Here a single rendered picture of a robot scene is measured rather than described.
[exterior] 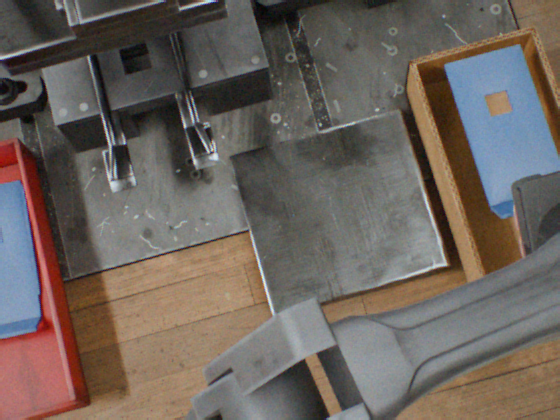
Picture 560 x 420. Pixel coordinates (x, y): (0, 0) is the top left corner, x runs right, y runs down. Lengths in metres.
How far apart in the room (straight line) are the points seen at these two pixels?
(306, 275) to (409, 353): 0.39
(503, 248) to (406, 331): 0.42
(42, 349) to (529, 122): 0.49
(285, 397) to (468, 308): 0.12
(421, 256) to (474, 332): 0.38
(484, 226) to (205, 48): 0.31
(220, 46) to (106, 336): 0.29
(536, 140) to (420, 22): 0.20
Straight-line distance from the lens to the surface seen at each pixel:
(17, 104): 1.03
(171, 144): 1.07
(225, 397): 0.67
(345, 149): 1.03
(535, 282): 0.66
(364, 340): 0.62
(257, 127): 1.07
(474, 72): 0.99
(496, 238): 1.04
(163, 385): 1.02
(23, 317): 1.05
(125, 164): 0.98
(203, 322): 1.02
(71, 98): 1.01
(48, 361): 1.04
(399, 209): 1.02
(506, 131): 0.98
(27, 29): 0.87
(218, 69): 1.00
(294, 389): 0.67
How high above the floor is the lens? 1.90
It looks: 75 degrees down
